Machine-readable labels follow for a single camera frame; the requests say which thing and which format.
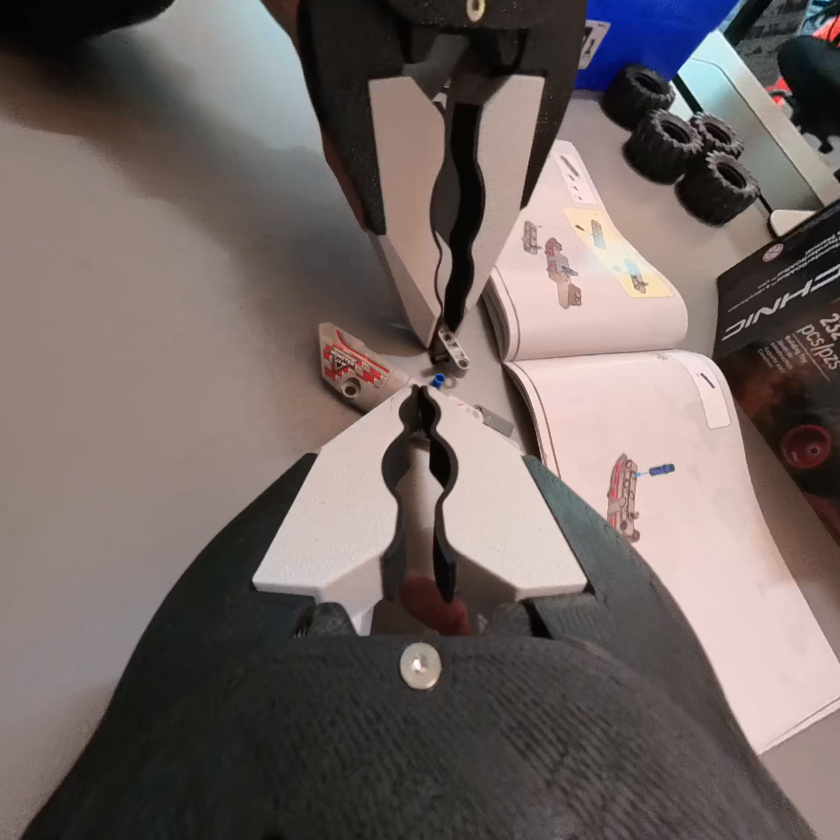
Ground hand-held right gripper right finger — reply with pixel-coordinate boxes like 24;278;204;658
425;386;589;605

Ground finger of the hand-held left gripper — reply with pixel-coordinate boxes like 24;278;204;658
443;79;547;332
367;75;457;349

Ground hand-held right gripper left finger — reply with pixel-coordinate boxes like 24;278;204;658
251;386;426;637

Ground grey toy brick beam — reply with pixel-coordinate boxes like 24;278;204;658
433;325;475;370

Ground grey desk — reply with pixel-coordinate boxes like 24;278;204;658
0;0;840;840

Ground blue storage bin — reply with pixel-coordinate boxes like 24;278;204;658
574;0;742;93

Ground black toy tyre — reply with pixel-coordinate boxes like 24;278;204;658
675;153;762;228
689;112;744;160
622;108;700;186
602;64;677;130

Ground grey printed toy panel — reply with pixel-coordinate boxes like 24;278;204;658
318;322;412;412

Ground open instruction booklet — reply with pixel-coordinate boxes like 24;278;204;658
481;140;840;756

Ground black rubber Lego tyres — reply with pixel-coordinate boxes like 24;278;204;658
676;31;840;238

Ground black toy set box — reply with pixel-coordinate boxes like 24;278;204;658
714;200;840;549

